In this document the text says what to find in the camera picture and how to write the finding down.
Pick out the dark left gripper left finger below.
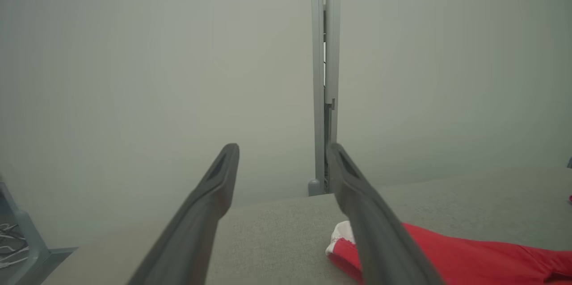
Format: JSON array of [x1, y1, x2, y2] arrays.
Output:
[[127, 143, 240, 285]]

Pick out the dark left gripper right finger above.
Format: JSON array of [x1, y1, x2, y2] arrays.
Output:
[[325, 143, 445, 285]]

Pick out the red basketball jersey white sleeves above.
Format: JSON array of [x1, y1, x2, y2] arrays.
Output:
[[325, 220, 572, 285]]

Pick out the grey metal stand base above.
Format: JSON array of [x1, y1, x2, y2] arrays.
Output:
[[0, 177, 79, 285]]

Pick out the grey metal partition post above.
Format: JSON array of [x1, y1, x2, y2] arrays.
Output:
[[311, 0, 341, 195]]

